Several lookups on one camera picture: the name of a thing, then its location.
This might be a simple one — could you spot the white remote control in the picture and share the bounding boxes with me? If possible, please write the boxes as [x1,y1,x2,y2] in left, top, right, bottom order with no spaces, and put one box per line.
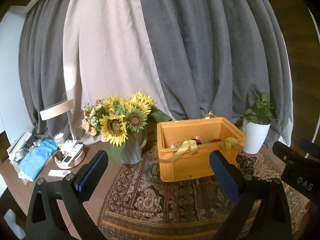
[48,170,71,178]

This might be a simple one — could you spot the round tray with items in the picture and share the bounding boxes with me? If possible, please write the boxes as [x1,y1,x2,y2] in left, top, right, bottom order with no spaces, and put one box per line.
[53,132,85,170]

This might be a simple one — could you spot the blue cloth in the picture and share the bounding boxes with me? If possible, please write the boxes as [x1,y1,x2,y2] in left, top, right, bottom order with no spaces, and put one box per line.
[18,140,58,181]

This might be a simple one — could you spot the white pot green plant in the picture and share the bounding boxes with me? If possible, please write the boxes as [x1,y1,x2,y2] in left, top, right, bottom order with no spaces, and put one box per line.
[241,90,279,154]

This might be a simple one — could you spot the patterned round rug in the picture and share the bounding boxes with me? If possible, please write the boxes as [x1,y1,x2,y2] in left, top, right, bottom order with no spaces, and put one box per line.
[98,142,311,240]

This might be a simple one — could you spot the red plush toy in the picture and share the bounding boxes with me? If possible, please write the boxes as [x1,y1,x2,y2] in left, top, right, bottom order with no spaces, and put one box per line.
[210,138,221,143]

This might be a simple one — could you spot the sunflower bouquet in vase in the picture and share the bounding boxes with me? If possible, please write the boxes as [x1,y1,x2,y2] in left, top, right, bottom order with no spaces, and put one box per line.
[81,92,172,164]

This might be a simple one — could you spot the orange plastic crate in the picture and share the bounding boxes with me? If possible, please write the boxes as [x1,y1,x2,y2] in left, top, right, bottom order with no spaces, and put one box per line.
[155,112,246,183]

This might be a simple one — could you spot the beige curtain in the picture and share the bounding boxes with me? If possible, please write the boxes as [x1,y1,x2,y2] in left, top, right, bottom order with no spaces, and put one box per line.
[63,0,169,145]

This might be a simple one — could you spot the grey curtain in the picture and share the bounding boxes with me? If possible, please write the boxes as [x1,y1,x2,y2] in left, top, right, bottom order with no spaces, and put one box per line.
[18,0,293,147]

